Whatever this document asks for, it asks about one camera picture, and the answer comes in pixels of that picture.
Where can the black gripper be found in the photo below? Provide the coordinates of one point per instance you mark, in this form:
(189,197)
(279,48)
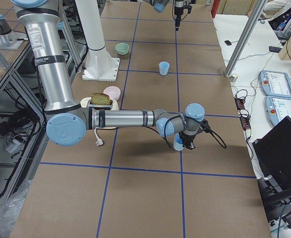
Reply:
(188,139)
(178,11)

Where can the blue cup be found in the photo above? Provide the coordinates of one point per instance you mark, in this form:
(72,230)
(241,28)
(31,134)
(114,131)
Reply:
(163,68)
(178,143)

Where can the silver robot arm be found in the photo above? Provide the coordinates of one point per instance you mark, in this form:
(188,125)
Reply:
(160,5)
(68,121)

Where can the small black device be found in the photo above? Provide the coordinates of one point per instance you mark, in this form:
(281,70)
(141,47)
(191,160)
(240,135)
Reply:
(227,42)

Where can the orange black usb hub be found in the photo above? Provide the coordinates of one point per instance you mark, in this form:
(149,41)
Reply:
(244,115)

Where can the green bowl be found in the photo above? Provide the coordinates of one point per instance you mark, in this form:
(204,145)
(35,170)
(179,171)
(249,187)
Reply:
(122,48)

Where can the black laptop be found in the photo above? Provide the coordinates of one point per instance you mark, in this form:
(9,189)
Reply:
(274,150)

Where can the white toaster plug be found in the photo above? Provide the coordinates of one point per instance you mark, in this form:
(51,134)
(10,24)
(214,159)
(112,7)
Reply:
(99,141)

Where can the pink bowl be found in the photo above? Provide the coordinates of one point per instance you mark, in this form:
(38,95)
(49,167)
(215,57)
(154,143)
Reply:
(113,92)

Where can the lower teach pendant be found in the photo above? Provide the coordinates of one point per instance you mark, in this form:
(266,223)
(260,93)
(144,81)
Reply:
(277,108)

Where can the teach pendant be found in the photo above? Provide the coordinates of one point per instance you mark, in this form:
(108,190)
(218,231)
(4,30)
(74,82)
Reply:
(275,83)
(277,108)

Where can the upper teach pendant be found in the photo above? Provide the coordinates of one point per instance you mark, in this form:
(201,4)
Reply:
(275,83)

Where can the toast slice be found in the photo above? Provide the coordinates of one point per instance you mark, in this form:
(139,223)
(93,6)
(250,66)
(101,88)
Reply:
(100,99)

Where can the seated person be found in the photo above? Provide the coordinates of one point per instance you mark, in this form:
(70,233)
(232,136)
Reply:
(281,21)

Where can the cream toaster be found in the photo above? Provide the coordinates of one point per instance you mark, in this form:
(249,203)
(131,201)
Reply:
(100,105)

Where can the aluminium frame post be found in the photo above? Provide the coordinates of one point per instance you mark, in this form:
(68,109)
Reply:
(251,22)

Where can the white pedestal column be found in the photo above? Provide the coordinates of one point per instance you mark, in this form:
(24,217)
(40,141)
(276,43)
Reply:
(99,64)

